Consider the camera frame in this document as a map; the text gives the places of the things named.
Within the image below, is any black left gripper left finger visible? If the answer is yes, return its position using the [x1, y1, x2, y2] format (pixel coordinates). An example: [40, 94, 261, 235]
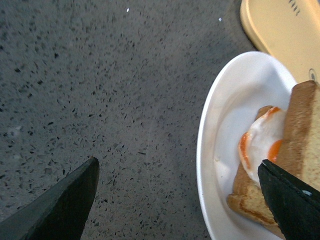
[0, 157, 100, 240]

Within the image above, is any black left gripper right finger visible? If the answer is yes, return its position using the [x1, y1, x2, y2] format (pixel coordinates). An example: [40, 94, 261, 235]
[258, 159, 320, 240]

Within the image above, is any bread slice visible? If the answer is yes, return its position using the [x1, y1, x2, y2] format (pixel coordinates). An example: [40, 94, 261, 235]
[276, 80, 320, 190]
[227, 105, 285, 239]

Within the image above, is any white round plate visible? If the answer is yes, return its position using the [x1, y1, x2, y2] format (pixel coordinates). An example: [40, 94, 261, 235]
[196, 51, 296, 240]

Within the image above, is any fried egg toy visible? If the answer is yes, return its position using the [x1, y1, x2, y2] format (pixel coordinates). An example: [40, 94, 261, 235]
[238, 106, 287, 187]

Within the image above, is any yellow bear tray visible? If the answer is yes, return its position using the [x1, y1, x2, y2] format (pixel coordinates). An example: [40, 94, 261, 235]
[239, 0, 320, 83]

